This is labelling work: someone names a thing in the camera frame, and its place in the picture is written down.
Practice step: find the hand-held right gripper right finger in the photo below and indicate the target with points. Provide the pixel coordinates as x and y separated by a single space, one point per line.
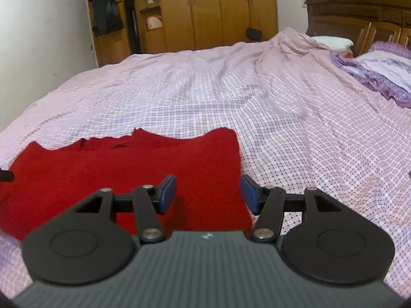
249 194

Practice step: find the dark wooden headboard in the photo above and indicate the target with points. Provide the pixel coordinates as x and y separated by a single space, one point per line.
362 19

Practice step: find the wooden wardrobe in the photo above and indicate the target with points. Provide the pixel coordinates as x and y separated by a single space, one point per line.
199 9

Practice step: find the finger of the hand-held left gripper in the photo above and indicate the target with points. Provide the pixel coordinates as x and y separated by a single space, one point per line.
6 175

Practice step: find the purple ruffled pillow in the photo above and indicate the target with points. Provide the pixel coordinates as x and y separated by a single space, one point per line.
382 69

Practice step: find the black hanging jacket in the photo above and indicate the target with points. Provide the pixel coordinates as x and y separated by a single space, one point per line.
106 11

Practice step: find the white pillow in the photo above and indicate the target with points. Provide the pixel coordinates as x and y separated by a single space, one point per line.
334 42

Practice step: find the black pouch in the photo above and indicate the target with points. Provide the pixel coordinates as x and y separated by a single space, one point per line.
253 33

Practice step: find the pink checked bedsheet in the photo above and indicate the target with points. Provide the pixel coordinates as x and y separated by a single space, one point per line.
289 128

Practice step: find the red knit garment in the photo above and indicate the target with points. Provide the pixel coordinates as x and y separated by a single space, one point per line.
112 179

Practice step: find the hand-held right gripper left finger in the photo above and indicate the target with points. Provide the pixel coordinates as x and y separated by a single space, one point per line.
167 194

